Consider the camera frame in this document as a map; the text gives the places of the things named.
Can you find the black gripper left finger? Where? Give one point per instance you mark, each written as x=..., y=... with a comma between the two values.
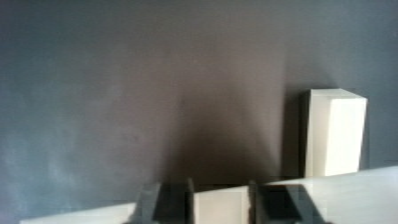
x=165, y=204

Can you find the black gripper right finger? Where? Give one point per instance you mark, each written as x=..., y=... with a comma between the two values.
x=280, y=205

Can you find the white cabinet body box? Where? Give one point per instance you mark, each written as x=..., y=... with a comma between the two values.
x=353, y=197

